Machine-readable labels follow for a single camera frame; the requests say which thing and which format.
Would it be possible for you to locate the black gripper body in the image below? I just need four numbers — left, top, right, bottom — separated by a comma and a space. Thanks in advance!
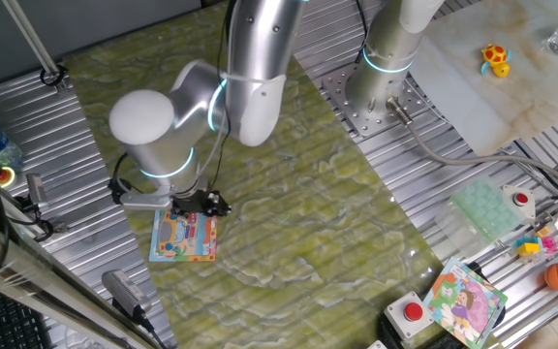
170, 185, 220, 216

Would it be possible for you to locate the bus picture puzzle board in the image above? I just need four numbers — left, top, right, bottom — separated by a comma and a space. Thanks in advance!
148, 207, 219, 264

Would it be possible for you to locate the green marble pattern mat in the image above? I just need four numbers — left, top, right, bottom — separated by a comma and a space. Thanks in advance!
63, 2, 503, 349

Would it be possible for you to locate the grey box with red button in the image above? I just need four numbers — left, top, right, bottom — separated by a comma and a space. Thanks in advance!
384, 290, 436, 340

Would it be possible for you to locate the black keyboard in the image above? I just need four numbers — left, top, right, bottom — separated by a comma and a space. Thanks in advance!
0, 280, 52, 349

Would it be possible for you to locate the white metal pole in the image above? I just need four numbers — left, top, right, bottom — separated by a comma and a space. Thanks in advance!
1, 0, 70, 94

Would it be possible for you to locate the translucent green ice tray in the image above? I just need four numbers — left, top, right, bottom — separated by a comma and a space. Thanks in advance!
433, 174, 527, 259

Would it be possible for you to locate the white marble slab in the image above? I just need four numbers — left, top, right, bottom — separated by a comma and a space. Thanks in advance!
408, 0, 558, 157

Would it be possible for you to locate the small white red button box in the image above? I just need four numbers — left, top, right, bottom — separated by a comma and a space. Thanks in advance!
501, 183, 537, 220

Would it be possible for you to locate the yellow turtle toy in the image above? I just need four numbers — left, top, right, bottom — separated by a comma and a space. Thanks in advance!
480, 43, 512, 79

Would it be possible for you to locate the colourful building block toy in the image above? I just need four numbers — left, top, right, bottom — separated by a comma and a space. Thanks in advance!
511, 234, 558, 263

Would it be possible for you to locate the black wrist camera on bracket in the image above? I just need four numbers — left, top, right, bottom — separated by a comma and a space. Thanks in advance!
108, 152, 174, 210

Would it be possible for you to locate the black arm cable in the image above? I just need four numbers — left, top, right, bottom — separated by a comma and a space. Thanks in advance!
208, 0, 237, 193

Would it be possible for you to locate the grey camera box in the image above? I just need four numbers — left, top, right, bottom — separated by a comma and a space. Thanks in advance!
101, 269, 169, 349

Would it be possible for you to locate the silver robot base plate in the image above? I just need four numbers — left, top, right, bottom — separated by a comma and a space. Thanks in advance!
320, 62, 435, 140

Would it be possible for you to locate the aluminium frame beam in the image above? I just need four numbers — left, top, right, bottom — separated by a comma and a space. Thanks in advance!
0, 207, 162, 349

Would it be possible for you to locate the red button with yellow ring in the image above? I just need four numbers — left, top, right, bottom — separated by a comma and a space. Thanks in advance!
0, 166, 18, 191

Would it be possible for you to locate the black cable loop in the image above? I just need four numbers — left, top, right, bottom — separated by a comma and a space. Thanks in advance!
40, 64, 70, 89

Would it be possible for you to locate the grey hose with metal connector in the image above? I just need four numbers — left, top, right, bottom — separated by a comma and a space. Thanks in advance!
386, 96, 558, 195

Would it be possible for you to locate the black cable bundle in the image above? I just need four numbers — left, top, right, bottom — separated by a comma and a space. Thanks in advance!
354, 0, 370, 65

